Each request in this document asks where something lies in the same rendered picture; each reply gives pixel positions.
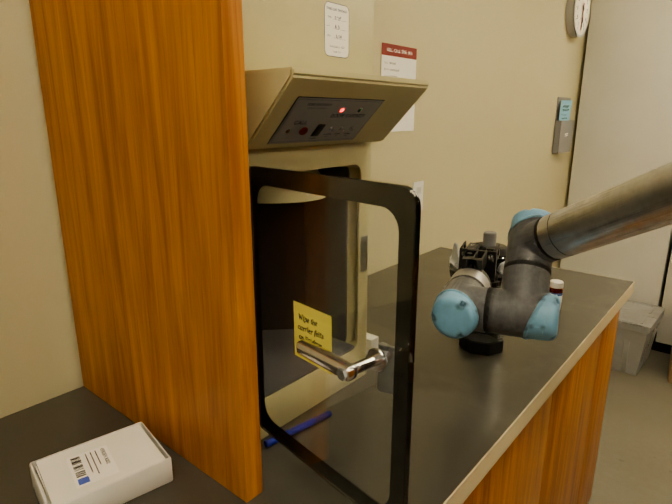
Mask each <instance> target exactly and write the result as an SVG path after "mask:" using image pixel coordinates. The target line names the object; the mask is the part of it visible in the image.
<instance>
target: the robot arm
mask: <svg viewBox="0 0 672 504"><path fill-rule="evenodd" d="M671 224H672V162H670V163H667V164H665V165H663V166H660V167H658V168H656V169H653V170H651V171H649V172H646V173H644V174H642V175H639V176H637V177H635V178H632V179H630V180H628V181H625V182H623V183H621V184H618V185H616V186H613V187H611V188H609V189H606V190H604V191H602V192H599V193H597V194H595V195H592V196H590V197H588V198H585V199H583V200H581V201H578V202H576V203H574V204H571V205H569V206H567V207H564V208H562V209H560V210H557V211H555V212H553V213H550V212H548V211H545V210H542V209H536V208H532V209H531V210H527V209H524V210H521V211H519V212H518V213H516V214H515V215H514V217H513V218H512V222H511V227H510V229H509V232H508V237H507V238H508V244H507V250H506V257H505V261H504V262H502V263H500V265H499V266H498V270H497V273H496V267H497V260H498V258H499V255H500V244H499V245H498V247H497V249H496V251H494V250H495V248H487V247H483V246H480V247H479V243H472V242H470V243H469V245H468V246H467V248H466V241H465V242H464V243H463V244H462V246H461V247H460V251H459V247H458V244H457V243H454V245H453V251H452V255H451V256H450V265H449V266H450V269H449V271H450V276H451V279H450V280H449V282H448V283H447V284H446V286H443V290H442V292H441V293H439V295H438V296H437V298H436V300H435V303H434V306H433V308H432V313H431V316H432V321H433V324H434V326H435V327H436V329H437V330H438V331H439V332H440V333H442V334H443V335H445V336H447V337H449V338H454V339H459V338H463V337H466V336H468V335H469V334H471V333H472V332H473V331H477V332H483V333H485V332H488V333H494V334H500V335H507V336H513V337H519V338H523V339H525V340H527V339H536V340H545V341H551V340H554V339H555V338H556V336H557V333H558V323H559V313H560V303H561V299H560V297H559V296H557V295H553V294H551V293H549V290H550V280H551V270H552V263H553V262H554V261H557V260H560V259H564V258H567V257H570V256H573V255H576V254H579V253H583V252H586V251H589V250H592V249H595V248H598V247H602V246H605V245H608V244H611V243H614V242H618V241H621V240H624V239H627V238H630V237H633V236H637V235H640V234H643V233H646V232H649V231H652V230H656V229H659V228H662V227H665V226H668V225H671ZM463 247H464V248H463ZM478 249H479V250H478ZM486 249H487V250H486ZM462 252H463V253H462ZM497 252H498V254H497ZM498 286H501V288H496V287H498Z"/></svg>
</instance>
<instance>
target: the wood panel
mask: <svg viewBox="0 0 672 504"><path fill-rule="evenodd" d="M29 5H30V12H31V19H32V26H33V33H34V40H35V47H36V54H37V61H38V68H39V75H40V82H41V89H42V96H43V104H44V111H45V118H46V125H47V132H48V139H49V146H50V153H51V160H52V167H53V174H54V181H55V188H56V195H57V202H58V209H59V216H60V224H61V231H62V238H63V245H64V252H65V259H66V266H67V273H68V280H69V287H70V294H71V301H72V308H73V315H74V322H75V329H76V336H77V344H78V351H79V358H80V365H81V372H82V379H83V386H84V387H86V388H87V389H88V390H90V391H91V392H93V393H94V394H95V395H97V396H98V397H100V398H101V399H102V400H104V401H105V402H107V403H108V404H109V405H111V406H112V407H114V408H115V409H116V410H118V411H119V412H121V413H122V414H123V415H125V416H126V417H128V418H129V419H130V420H132V421H133V422H135V423H138V422H143V424H144V425H145V426H146V427H147V429H148V430H149V431H150V432H151V434H152V435H153V436H154V437H156V438H157V439H158V440H160V441H161V442H163V443H164V444H165V445H167V446H168V447H169V448H171V449H172V450H174V451H175V452H176V453H178V454H179V455H181V456H182V457H183V458H185V459H186V460H188V461H189V462H190V463H192V464H193V465H195V466H196V467H197V468H199V469H200V470H202V471H203V472H204V473H206V474H207V475H209V476H210V477H211V478H213V479H214V480H216V481H217V482H218V483H220V484H221V485H223V486H224V487H225V488H227V489H228V490H230V491H231V492H232V493H234V494H235V495H237V496H238V497H239V498H241V499H242V500H244V501H245V502H246V503H247V502H249V501H250V500H252V499H253V498H254V497H256V496H257V495H258V494H260V493H261V492H262V491H263V484H262V461H261V437H260V414H259V391H258V367H257V344H256V321H255V297H254V274H253V251H252V227H251V204H250V181H249V157H248V134H247V111H246V87H245V64H244V41H243V17H242V0H29Z"/></svg>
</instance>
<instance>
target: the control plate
mask: <svg viewBox="0 0 672 504"><path fill-rule="evenodd" d="M384 101H385V100H374V99H350V98H326V97H302V96H298V98H297V99H296V101H295V102H294V104H293V105H292V107H291V108H290V110H289V111H288V113H287V114H286V116H285V117H284V119H283V120H282V122H281V123H280V125H279V126H278V128H277V130H276V131H275V133H274V134H273V136H272V137H271V139H270V140H269V142H268V143H267V144H280V143H298V142H316V141H334V140H353V139H354V138H355V137H356V136H357V134H358V133H359V132H360V131H361V129H362V128H363V127H364V126H365V124H366V123H367V122H368V121H369V119H370V118H371V117H372V116H373V114H374V113H375V112H376V111H377V109H378V108H379V107H380V106H381V104H382V103H383V102H384ZM343 107H345V110H344V111H343V112H342V113H339V110H340V109H341V108H343ZM359 108H363V110H362V111H361V112H360V113H357V110H358V109H359ZM319 124H326V126H325V127H324V128H323V130H322V131H321V132H320V134H319V135H318V136H311V134H312V133H313V132H314V130H315V129H316V127H317V126H318V125H319ZM352 126H353V127H354V128H353V129H354V130H353V131H351V130H349V128H350V127H352ZM303 127H307V128H308V131H307V133H306V134H304V135H300V134H299V131H300V130H301V129H302V128H303ZM331 127H334V131H333V132H332V131H329V129H330V128H331ZM341 127H344V131H343V132H342V131H340V130H339V129H340V128H341ZM289 128H291V132H290V133H288V134H285V131H286V130H287V129H289Z"/></svg>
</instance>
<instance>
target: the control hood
mask: <svg viewBox="0 0 672 504"><path fill-rule="evenodd" d="M428 85H429V82H427V80H417V79H407V78H397V77H388V76H378V75H368V74H358V73H349V72H339V71H329V70H319V69H309V68H300V67H283V68H270V69H258V70H246V71H245V87H246V111H247V134H248V150H251V149H267V148H283V147H298V146H314V145H330V144H346V143H362V142H378V141H381V140H384V139H385V137H386V136H387V135H388V134H389V133H390V132H391V130H392V129H393V128H394V127H395V126H396V125H397V123H398V122H399V121H400V120H401V119H402V118H403V116H404V115H405V114H406V113H407V112H408V111H409V109H410V108H411V107H412V106H413V105H414V104H415V102H416V101H417V100H418V99H419V98H420V97H421V95H422V94H423V93H424V92H425V91H426V90H427V88H428ZM298 96H302V97H326V98H350V99H374V100H385V101H384V102H383V103H382V104H381V106H380V107H379V108H378V109H377V111H376V112H375V113H374V114H373V116H372V117H371V118H370V119H369V121H368V122H367V123H366V124H365V126H364V127H363V128H362V129H361V131H360V132H359V133H358V134H357V136H356V137H355V138H354V139H353V140H334V141H316V142H298V143H280V144H267V143H268V142H269V140H270V139H271V137H272V136H273V134H274V133H275V131H276V130H277V128H278V126H279V125H280V123H281V122H282V120H283V119H284V117H285V116H286V114H287V113H288V111H289V110H290V108H291V107H292V105H293V104H294V102H295V101H296V99H297V98H298Z"/></svg>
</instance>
